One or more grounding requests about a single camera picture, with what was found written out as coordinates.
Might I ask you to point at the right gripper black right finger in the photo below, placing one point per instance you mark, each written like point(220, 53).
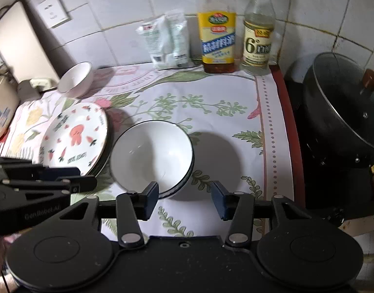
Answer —
point(237, 207)

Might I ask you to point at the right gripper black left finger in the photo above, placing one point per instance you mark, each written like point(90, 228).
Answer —
point(130, 208)

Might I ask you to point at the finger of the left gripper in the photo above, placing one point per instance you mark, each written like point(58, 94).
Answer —
point(75, 184)
point(31, 172)

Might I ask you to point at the pink bunny lovely bear plate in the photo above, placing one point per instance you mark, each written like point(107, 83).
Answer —
point(75, 138)

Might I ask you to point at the white ribbed bowl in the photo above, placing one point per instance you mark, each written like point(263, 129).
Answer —
point(174, 190)
point(153, 150)
point(77, 80)

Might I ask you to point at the blue fried egg plate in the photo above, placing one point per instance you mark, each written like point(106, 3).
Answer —
point(103, 158)

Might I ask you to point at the red striped cloth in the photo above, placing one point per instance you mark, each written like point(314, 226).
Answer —
point(5, 143)

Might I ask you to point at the white rice cooker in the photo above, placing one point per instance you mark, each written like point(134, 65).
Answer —
point(9, 102)

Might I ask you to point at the floral table cloth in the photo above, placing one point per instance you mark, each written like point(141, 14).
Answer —
point(238, 125)

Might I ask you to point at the cream cutting board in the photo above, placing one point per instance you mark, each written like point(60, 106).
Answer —
point(20, 48)

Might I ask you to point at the black wok with lid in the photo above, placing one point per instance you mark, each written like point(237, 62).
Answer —
point(340, 137)

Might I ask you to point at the white plastic seasoning bag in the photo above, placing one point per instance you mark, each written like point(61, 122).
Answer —
point(167, 40)

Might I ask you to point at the clear vinegar bottle yellow cap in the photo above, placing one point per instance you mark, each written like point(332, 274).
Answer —
point(259, 23)

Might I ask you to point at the yellow label cooking wine bottle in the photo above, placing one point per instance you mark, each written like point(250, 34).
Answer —
point(217, 29)

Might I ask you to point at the cleaver with cream handle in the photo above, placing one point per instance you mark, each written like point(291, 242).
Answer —
point(33, 89)

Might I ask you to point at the white wall socket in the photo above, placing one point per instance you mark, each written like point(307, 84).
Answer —
point(52, 13)

